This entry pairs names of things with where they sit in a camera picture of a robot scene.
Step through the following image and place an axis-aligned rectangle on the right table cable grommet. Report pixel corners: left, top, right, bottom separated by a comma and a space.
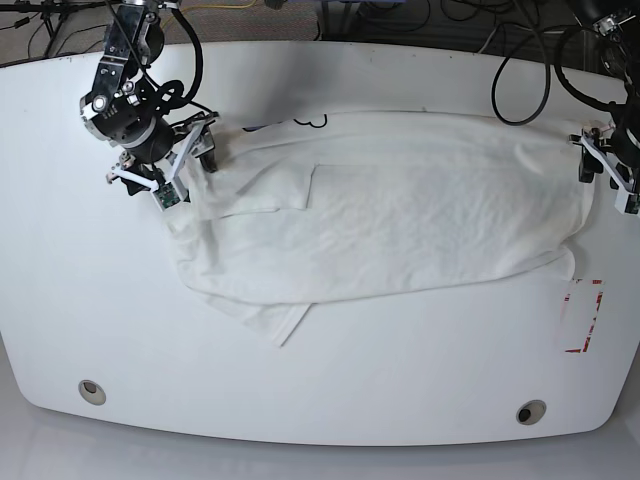
516, 399, 547, 426

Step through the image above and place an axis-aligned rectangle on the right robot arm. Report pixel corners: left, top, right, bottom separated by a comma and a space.
80, 1, 219, 210

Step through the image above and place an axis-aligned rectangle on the red tape rectangle marking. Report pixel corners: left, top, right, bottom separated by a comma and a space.
557, 279, 605, 354

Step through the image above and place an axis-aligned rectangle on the white printed T-shirt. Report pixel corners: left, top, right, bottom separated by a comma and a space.
163, 112, 594, 347

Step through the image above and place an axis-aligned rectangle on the black tripod stand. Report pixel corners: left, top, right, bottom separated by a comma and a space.
1, 0, 104, 60

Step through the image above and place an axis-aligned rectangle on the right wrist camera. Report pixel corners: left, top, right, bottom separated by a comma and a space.
152, 179, 189, 211

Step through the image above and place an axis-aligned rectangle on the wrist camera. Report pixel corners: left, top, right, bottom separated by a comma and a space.
152, 179, 189, 211
614, 189, 639, 217

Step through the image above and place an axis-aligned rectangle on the table cable grommet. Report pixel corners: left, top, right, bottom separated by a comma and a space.
78, 380, 106, 406
516, 399, 547, 426

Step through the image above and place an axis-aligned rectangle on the left table cable grommet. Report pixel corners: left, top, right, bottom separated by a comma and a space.
78, 380, 106, 406

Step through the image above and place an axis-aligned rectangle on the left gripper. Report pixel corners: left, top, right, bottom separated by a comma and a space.
569, 120, 639, 194

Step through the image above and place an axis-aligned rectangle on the yellow floor cable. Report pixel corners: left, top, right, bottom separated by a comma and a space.
174, 0, 257, 16

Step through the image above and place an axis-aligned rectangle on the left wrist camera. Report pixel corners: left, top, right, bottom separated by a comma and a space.
614, 189, 639, 217

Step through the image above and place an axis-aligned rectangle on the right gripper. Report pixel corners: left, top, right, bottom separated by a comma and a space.
106, 112, 219, 196

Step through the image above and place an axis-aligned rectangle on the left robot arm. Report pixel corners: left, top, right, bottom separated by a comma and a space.
490, 1, 639, 214

